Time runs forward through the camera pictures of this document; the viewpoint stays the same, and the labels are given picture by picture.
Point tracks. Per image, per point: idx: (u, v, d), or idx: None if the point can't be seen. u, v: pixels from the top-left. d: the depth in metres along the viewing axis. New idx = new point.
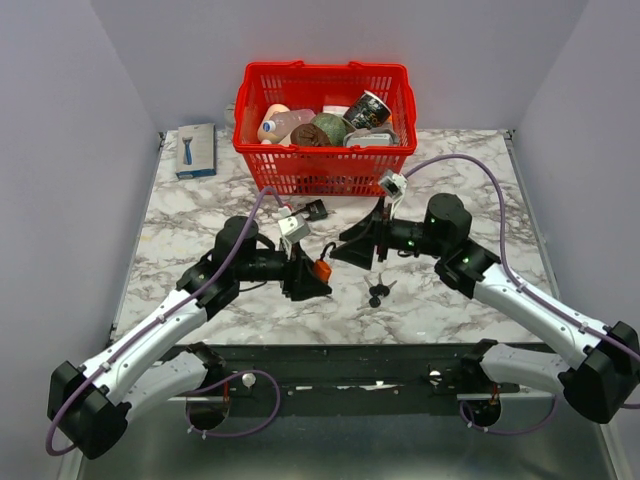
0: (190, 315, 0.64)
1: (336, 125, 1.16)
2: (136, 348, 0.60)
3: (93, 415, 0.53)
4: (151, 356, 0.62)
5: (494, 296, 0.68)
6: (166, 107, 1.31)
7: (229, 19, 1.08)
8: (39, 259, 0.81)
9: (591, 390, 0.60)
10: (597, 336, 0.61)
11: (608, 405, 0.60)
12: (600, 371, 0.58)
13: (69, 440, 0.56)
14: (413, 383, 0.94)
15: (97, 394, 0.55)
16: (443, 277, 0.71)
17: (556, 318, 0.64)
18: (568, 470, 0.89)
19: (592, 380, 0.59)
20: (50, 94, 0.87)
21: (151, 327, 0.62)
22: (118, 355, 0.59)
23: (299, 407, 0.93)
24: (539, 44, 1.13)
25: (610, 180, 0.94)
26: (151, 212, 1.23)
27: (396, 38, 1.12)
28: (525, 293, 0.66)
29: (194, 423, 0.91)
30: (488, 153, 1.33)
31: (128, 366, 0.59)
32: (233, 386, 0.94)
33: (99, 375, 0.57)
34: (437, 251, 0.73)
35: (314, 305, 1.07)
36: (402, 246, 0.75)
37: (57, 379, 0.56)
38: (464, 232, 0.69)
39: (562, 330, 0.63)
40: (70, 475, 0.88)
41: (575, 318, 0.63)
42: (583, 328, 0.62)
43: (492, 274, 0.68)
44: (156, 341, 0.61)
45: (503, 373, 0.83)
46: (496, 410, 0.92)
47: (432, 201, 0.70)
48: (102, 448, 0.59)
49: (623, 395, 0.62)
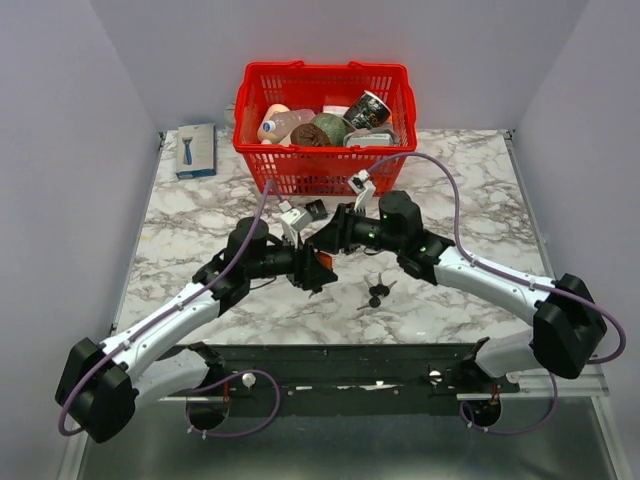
0: (206, 305, 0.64)
1: (336, 125, 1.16)
2: (155, 331, 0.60)
3: (111, 389, 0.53)
4: (167, 342, 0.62)
5: (454, 276, 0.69)
6: (166, 107, 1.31)
7: (229, 20, 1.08)
8: (39, 259, 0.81)
9: (551, 342, 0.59)
10: (545, 290, 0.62)
11: (569, 354, 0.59)
12: (552, 319, 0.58)
13: (80, 420, 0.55)
14: (413, 383, 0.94)
15: (117, 371, 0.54)
16: (407, 268, 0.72)
17: (506, 281, 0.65)
18: (569, 469, 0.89)
19: (548, 331, 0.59)
20: (51, 94, 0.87)
21: (169, 312, 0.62)
22: (137, 336, 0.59)
23: (299, 408, 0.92)
24: (540, 44, 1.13)
25: (610, 180, 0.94)
26: (151, 212, 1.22)
27: (396, 38, 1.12)
28: (479, 266, 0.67)
29: (194, 423, 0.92)
30: (488, 153, 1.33)
31: (147, 347, 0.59)
32: (232, 386, 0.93)
33: (119, 352, 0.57)
34: (393, 246, 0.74)
35: (314, 305, 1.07)
36: (362, 240, 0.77)
37: (76, 355, 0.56)
38: (417, 221, 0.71)
39: (514, 291, 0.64)
40: (70, 475, 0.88)
41: (523, 277, 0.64)
42: (532, 285, 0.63)
43: (447, 256, 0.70)
44: (173, 327, 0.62)
45: (498, 364, 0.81)
46: (495, 410, 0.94)
47: (381, 199, 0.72)
48: (111, 430, 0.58)
49: (589, 347, 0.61)
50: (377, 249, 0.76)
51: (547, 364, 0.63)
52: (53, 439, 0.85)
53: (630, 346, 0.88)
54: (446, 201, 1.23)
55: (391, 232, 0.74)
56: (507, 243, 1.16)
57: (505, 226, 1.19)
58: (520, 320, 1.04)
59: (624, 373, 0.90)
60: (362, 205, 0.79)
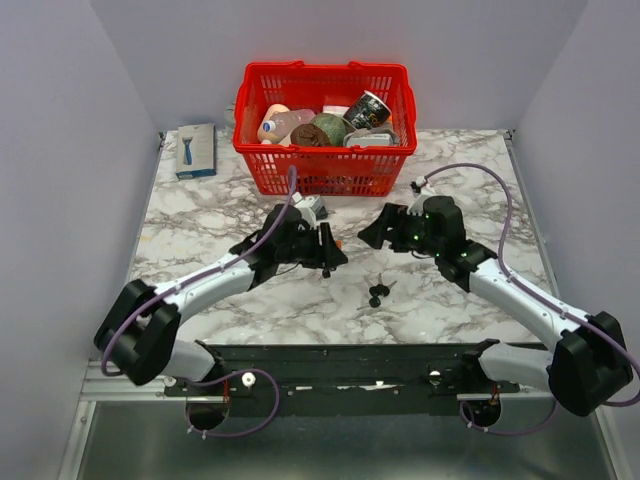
0: (243, 272, 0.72)
1: (336, 125, 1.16)
2: (203, 282, 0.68)
3: (161, 323, 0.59)
4: (210, 296, 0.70)
5: (487, 286, 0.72)
6: (166, 107, 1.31)
7: (229, 20, 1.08)
8: (38, 260, 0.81)
9: (569, 377, 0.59)
10: (576, 320, 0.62)
11: (585, 394, 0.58)
12: (575, 352, 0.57)
13: (125, 355, 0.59)
14: (413, 382, 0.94)
15: (168, 307, 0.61)
16: (444, 270, 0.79)
17: (537, 304, 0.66)
18: (568, 469, 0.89)
19: (568, 362, 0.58)
20: (50, 94, 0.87)
21: (212, 271, 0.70)
22: (186, 284, 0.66)
23: (299, 408, 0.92)
24: (539, 45, 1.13)
25: (610, 180, 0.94)
26: (151, 212, 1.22)
27: (396, 38, 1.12)
28: (515, 283, 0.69)
29: (194, 423, 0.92)
30: (488, 153, 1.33)
31: (193, 295, 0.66)
32: (233, 386, 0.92)
33: (171, 293, 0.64)
34: (435, 250, 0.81)
35: (314, 305, 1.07)
36: (410, 241, 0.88)
37: (132, 292, 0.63)
38: (458, 225, 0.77)
39: (544, 314, 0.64)
40: (70, 475, 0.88)
41: (557, 304, 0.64)
42: (563, 314, 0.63)
43: (485, 266, 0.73)
44: (215, 283, 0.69)
45: (503, 371, 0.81)
46: (496, 410, 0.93)
47: (426, 200, 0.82)
48: (149, 376, 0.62)
49: (608, 391, 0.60)
50: (421, 249, 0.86)
51: (559, 396, 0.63)
52: (54, 439, 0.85)
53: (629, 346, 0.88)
54: None
55: (433, 235, 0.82)
56: (507, 243, 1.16)
57: (505, 226, 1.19)
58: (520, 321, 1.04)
59: None
60: (417, 208, 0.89)
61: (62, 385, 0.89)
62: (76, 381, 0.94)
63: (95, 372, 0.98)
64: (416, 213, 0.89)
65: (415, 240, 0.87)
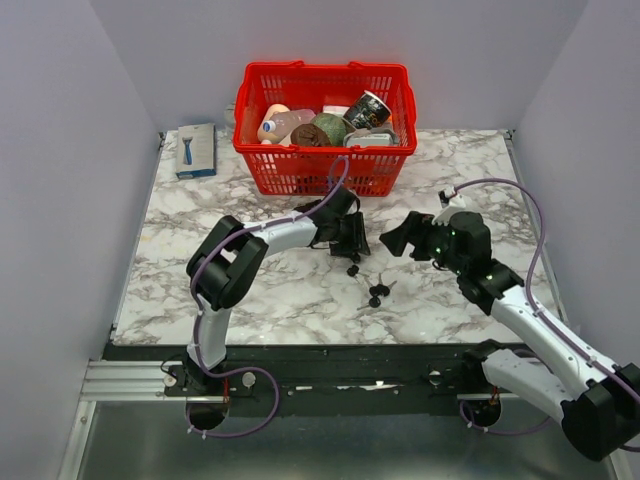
0: (307, 228, 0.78)
1: (336, 125, 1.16)
2: (281, 228, 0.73)
3: (253, 252, 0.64)
4: (281, 243, 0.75)
5: (512, 317, 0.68)
6: (166, 107, 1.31)
7: (229, 20, 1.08)
8: (38, 260, 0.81)
9: (588, 425, 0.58)
10: (603, 371, 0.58)
11: (602, 442, 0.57)
12: (599, 405, 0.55)
13: (215, 281, 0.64)
14: (413, 382, 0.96)
15: (257, 240, 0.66)
16: (466, 291, 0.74)
17: (564, 346, 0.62)
18: (569, 469, 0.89)
19: (589, 413, 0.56)
20: (50, 94, 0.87)
21: (285, 222, 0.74)
22: (269, 225, 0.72)
23: (299, 407, 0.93)
24: (539, 45, 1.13)
25: (610, 179, 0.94)
26: (151, 212, 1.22)
27: (396, 38, 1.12)
28: (541, 319, 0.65)
29: (194, 423, 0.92)
30: (488, 153, 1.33)
31: (273, 235, 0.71)
32: (233, 386, 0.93)
33: (256, 230, 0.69)
34: (457, 266, 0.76)
35: (314, 305, 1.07)
36: (431, 250, 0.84)
37: (224, 224, 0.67)
38: (485, 246, 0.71)
39: (570, 359, 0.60)
40: (70, 475, 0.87)
41: (584, 351, 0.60)
42: (590, 362, 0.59)
43: (512, 294, 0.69)
44: (287, 230, 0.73)
45: (507, 383, 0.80)
46: (496, 410, 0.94)
47: (454, 216, 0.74)
48: (232, 302, 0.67)
49: (624, 437, 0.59)
50: (441, 263, 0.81)
51: (574, 437, 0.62)
52: (54, 439, 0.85)
53: (626, 346, 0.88)
54: None
55: (457, 253, 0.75)
56: (507, 242, 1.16)
57: (505, 226, 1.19)
58: None
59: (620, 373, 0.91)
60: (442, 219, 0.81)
61: (62, 385, 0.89)
62: (75, 381, 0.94)
63: (95, 373, 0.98)
64: (441, 223, 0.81)
65: (436, 250, 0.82)
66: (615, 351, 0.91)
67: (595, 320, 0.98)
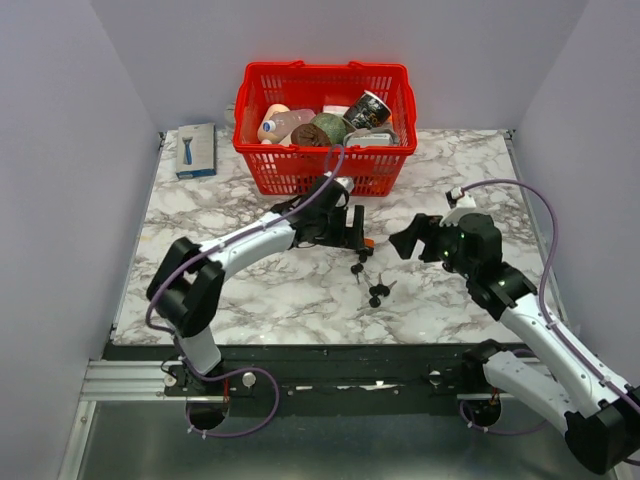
0: (284, 232, 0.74)
1: (336, 125, 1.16)
2: (246, 242, 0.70)
3: (207, 280, 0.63)
4: (250, 255, 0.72)
5: (524, 327, 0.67)
6: (166, 107, 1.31)
7: (229, 20, 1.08)
8: (38, 260, 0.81)
9: (595, 443, 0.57)
10: (616, 392, 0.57)
11: (607, 459, 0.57)
12: (610, 427, 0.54)
13: (174, 310, 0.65)
14: (413, 382, 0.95)
15: (212, 266, 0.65)
16: (475, 295, 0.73)
17: (577, 363, 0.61)
18: (569, 469, 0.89)
19: (598, 431, 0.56)
20: (50, 94, 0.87)
21: (254, 231, 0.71)
22: (230, 242, 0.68)
23: (299, 407, 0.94)
24: (539, 45, 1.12)
25: (610, 179, 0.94)
26: (152, 212, 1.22)
27: (396, 38, 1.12)
28: (554, 332, 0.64)
29: (193, 423, 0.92)
30: (488, 153, 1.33)
31: (236, 253, 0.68)
32: (232, 386, 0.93)
33: (215, 251, 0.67)
34: (466, 269, 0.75)
35: (314, 305, 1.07)
36: (440, 253, 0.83)
37: (177, 250, 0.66)
38: (495, 249, 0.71)
39: (582, 377, 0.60)
40: (70, 475, 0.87)
41: (598, 369, 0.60)
42: (604, 381, 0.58)
43: (524, 303, 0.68)
44: (256, 242, 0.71)
45: (507, 385, 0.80)
46: (496, 410, 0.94)
47: (463, 218, 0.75)
48: (198, 325, 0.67)
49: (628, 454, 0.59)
50: (448, 265, 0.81)
51: (577, 451, 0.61)
52: (54, 438, 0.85)
53: (626, 345, 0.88)
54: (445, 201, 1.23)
55: (466, 256, 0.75)
56: (507, 242, 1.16)
57: (505, 226, 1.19)
58: None
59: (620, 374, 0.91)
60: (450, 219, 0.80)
61: (62, 385, 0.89)
62: (75, 380, 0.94)
63: (95, 372, 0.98)
64: (449, 224, 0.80)
65: (443, 253, 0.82)
66: (615, 351, 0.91)
67: (595, 320, 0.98)
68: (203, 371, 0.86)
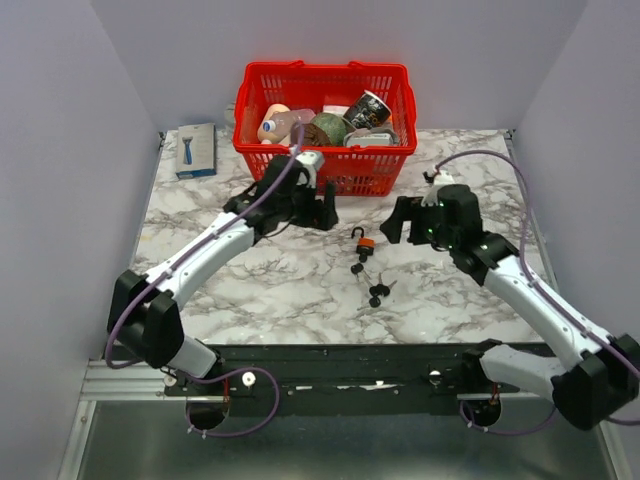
0: (240, 233, 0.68)
1: (336, 125, 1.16)
2: (197, 258, 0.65)
3: (160, 314, 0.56)
4: (207, 270, 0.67)
5: (506, 288, 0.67)
6: (166, 107, 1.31)
7: (229, 20, 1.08)
8: (38, 260, 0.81)
9: (580, 395, 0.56)
10: (597, 342, 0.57)
11: (593, 412, 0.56)
12: (593, 375, 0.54)
13: (136, 348, 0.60)
14: (413, 382, 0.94)
15: (164, 297, 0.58)
16: (460, 263, 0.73)
17: (559, 317, 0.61)
18: (569, 469, 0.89)
19: (582, 382, 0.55)
20: (50, 94, 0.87)
21: (206, 242, 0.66)
22: (178, 264, 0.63)
23: (299, 408, 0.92)
24: (539, 45, 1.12)
25: (609, 179, 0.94)
26: (152, 212, 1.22)
27: (396, 38, 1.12)
28: (536, 289, 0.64)
29: (193, 423, 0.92)
30: (488, 153, 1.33)
31: (188, 274, 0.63)
32: (232, 386, 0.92)
33: (163, 280, 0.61)
34: (450, 239, 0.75)
35: (314, 305, 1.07)
36: (426, 232, 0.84)
37: (121, 286, 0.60)
38: (474, 214, 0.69)
39: (564, 330, 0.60)
40: (70, 475, 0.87)
41: (579, 322, 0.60)
42: (586, 333, 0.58)
43: (505, 265, 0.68)
44: (213, 253, 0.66)
45: (503, 373, 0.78)
46: (496, 410, 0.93)
47: (440, 187, 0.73)
48: (164, 356, 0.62)
49: (613, 408, 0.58)
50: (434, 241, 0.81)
51: (562, 407, 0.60)
52: (54, 438, 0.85)
53: None
54: None
55: (448, 226, 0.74)
56: None
57: (505, 226, 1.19)
58: (519, 321, 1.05)
59: None
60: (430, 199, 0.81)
61: (62, 385, 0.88)
62: (76, 380, 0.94)
63: (95, 372, 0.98)
64: (431, 204, 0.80)
65: (429, 231, 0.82)
66: None
67: (595, 320, 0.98)
68: (202, 374, 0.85)
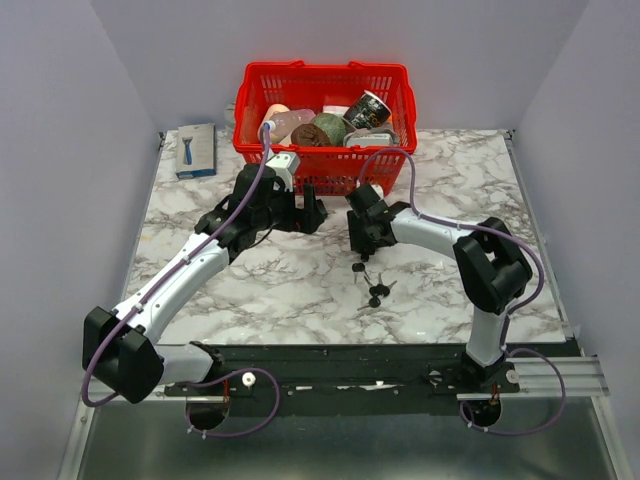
0: (214, 255, 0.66)
1: (336, 125, 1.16)
2: (168, 287, 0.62)
3: (134, 351, 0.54)
4: (181, 297, 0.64)
5: (406, 230, 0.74)
6: (166, 107, 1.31)
7: (229, 20, 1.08)
8: (38, 261, 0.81)
9: (472, 276, 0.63)
10: (468, 228, 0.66)
11: (488, 285, 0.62)
12: (468, 250, 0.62)
13: (112, 387, 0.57)
14: (413, 382, 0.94)
15: (134, 332, 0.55)
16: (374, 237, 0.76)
17: (439, 226, 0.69)
18: (569, 470, 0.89)
19: (465, 262, 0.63)
20: (51, 94, 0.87)
21: (177, 268, 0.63)
22: (148, 296, 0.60)
23: (299, 408, 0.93)
24: (539, 45, 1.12)
25: (609, 178, 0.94)
26: (152, 212, 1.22)
27: (396, 38, 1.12)
28: (424, 217, 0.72)
29: (194, 423, 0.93)
30: (488, 153, 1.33)
31: (160, 305, 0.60)
32: (232, 386, 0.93)
33: (133, 315, 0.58)
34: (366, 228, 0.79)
35: (314, 305, 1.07)
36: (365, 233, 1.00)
37: (90, 324, 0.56)
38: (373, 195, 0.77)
39: (445, 233, 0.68)
40: (70, 475, 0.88)
41: (451, 221, 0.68)
42: (458, 226, 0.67)
43: (401, 213, 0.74)
44: (184, 279, 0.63)
45: (478, 346, 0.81)
46: (496, 410, 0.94)
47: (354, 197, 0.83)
48: (146, 389, 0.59)
49: (514, 283, 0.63)
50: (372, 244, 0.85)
51: (476, 300, 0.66)
52: (55, 438, 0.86)
53: (627, 345, 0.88)
54: (446, 201, 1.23)
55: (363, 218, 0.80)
56: None
57: None
58: (519, 320, 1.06)
59: (620, 373, 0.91)
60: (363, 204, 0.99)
61: (62, 385, 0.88)
62: (76, 380, 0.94)
63: None
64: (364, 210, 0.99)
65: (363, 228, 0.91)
66: (616, 351, 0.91)
67: (596, 320, 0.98)
68: (200, 378, 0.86)
